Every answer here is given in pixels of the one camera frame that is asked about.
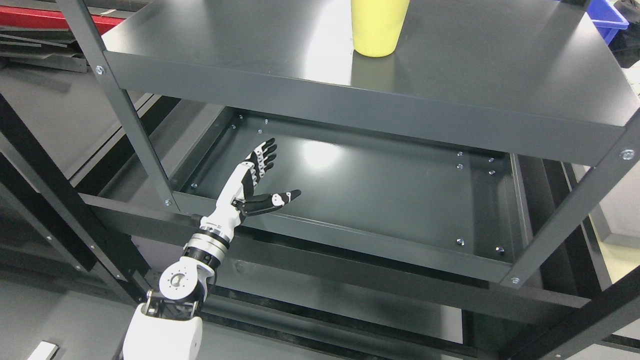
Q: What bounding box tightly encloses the red metal beam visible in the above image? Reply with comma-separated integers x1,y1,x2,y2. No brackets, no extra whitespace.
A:
0,6,124,35

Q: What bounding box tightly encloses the yellow plastic cup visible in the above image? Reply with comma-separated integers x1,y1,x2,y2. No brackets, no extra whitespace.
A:
350,0,410,58

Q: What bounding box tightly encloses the dark grey shelf unit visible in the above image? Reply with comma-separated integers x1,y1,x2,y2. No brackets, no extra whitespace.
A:
57,0,639,360

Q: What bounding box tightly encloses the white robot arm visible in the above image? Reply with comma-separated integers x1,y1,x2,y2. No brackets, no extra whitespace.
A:
121,226,234,360

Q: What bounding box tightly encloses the black metal shelf rack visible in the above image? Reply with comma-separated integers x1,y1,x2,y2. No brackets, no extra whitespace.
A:
0,25,181,311

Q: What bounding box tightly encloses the blue plastic bin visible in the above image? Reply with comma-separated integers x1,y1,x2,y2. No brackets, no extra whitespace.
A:
557,0,630,43

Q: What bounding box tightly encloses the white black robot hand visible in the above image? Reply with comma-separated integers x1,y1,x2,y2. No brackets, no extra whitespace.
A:
199,137,302,240

